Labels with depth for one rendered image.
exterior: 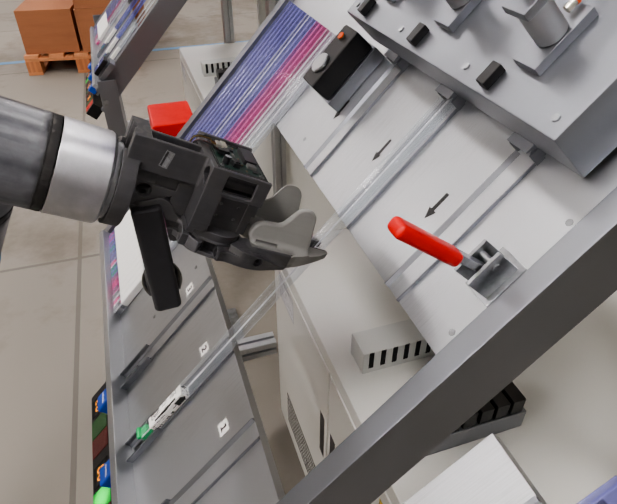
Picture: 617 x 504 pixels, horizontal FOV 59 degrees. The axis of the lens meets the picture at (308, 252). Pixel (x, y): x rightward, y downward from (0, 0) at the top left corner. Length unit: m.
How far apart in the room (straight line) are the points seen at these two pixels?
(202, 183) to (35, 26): 3.94
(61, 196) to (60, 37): 3.93
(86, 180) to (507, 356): 0.32
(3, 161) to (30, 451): 1.34
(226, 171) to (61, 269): 1.86
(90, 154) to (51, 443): 1.33
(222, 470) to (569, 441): 0.52
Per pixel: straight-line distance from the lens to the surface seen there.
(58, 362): 1.89
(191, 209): 0.45
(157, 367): 0.71
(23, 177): 0.42
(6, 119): 0.43
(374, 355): 0.86
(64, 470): 1.63
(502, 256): 0.38
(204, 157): 0.44
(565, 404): 0.92
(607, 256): 0.40
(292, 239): 0.49
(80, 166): 0.42
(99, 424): 0.83
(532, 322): 0.40
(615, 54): 0.39
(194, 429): 0.61
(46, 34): 4.35
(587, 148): 0.39
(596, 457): 0.88
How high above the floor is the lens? 1.29
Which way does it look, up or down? 37 degrees down
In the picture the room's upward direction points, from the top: straight up
